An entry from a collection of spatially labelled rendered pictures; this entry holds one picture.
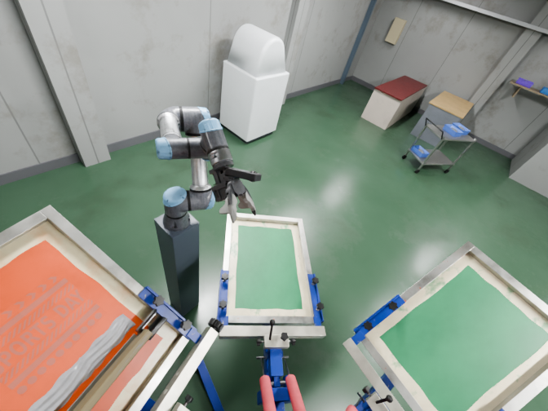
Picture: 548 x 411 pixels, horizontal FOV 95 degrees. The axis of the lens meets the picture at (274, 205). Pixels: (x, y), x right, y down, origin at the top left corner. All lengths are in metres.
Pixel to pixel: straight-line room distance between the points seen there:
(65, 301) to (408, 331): 1.52
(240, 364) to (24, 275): 1.72
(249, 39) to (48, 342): 3.76
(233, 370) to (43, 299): 1.61
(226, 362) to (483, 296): 1.85
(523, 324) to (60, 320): 1.96
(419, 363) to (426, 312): 0.24
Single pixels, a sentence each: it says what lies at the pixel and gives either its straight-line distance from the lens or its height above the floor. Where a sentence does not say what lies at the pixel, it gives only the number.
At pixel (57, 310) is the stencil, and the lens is 1.25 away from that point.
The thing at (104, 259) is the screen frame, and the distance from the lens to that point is 1.25.
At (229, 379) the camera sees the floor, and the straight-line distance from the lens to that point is 2.46.
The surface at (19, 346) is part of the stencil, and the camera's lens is 1.25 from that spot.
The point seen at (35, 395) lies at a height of 1.28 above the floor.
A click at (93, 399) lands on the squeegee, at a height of 1.30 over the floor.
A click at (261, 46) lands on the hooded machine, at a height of 1.45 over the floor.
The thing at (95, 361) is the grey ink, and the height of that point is 1.24.
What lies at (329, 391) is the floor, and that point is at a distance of 2.64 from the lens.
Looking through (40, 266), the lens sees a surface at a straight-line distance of 1.27.
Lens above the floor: 2.42
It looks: 45 degrees down
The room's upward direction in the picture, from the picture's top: 17 degrees clockwise
